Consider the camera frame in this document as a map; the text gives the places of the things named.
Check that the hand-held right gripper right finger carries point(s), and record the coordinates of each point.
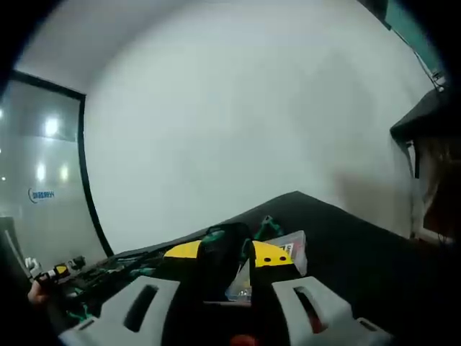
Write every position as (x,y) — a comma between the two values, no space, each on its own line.
(288,292)

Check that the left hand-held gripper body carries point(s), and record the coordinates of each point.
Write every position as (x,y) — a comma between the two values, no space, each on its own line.
(31,266)

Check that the teal wall board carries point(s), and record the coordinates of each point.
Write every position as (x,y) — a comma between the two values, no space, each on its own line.
(414,32)

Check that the person's left hand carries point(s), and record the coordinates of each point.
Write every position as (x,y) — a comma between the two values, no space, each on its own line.
(37,293)

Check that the black framed glass partition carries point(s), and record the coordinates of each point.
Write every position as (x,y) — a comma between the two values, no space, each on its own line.
(43,162)

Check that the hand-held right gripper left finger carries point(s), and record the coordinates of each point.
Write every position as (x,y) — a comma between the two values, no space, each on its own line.
(158,288)

